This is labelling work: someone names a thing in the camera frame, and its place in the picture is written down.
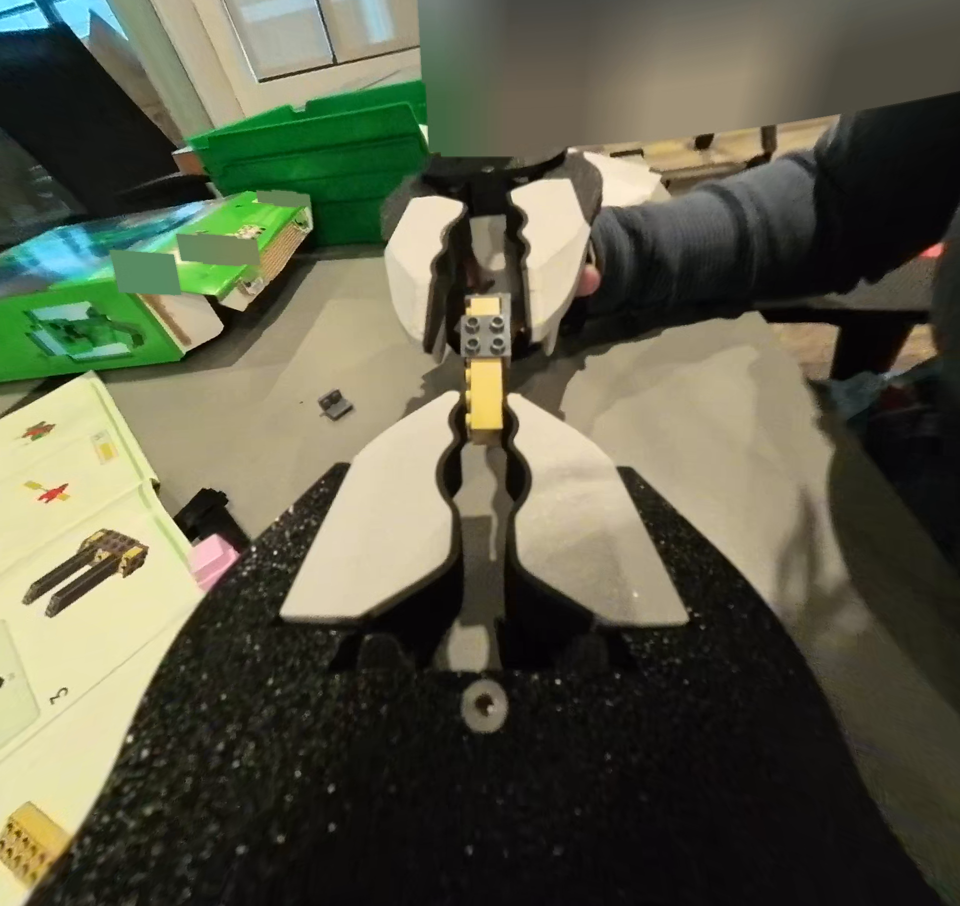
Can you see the green toy box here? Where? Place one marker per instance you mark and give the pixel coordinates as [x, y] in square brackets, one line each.
[150, 351]

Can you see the black brick assembly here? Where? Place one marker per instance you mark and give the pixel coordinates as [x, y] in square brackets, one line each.
[206, 509]

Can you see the grey desk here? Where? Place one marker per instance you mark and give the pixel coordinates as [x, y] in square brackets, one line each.
[675, 411]

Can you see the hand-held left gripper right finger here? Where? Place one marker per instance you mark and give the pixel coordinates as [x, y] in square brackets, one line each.
[592, 539]

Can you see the person's right hand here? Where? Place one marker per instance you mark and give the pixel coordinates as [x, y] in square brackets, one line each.
[592, 281]

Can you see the dark grey square brick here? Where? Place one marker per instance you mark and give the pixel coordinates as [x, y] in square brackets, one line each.
[487, 336]

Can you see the person's right forearm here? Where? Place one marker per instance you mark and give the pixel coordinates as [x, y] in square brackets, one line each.
[750, 231]

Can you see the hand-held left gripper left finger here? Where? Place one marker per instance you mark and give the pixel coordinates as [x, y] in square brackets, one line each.
[367, 539]

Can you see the yellow and grey brick assembly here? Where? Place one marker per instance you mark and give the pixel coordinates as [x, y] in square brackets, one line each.
[486, 404]

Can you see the cardboard box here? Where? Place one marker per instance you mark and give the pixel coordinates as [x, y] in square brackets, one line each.
[127, 74]

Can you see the pink brick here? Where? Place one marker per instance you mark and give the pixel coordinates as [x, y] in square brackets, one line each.
[214, 557]

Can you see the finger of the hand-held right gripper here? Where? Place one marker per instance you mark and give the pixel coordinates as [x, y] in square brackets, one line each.
[555, 246]
[412, 269]

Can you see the pale green instruction booklet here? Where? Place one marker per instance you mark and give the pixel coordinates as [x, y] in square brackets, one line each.
[75, 621]

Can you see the stacked green plastic bins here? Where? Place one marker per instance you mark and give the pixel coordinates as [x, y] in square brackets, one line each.
[300, 164]

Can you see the dark brown table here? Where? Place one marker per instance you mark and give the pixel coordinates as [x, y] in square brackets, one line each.
[855, 344]

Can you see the small grey bracket brick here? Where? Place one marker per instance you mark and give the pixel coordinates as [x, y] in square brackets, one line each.
[334, 405]

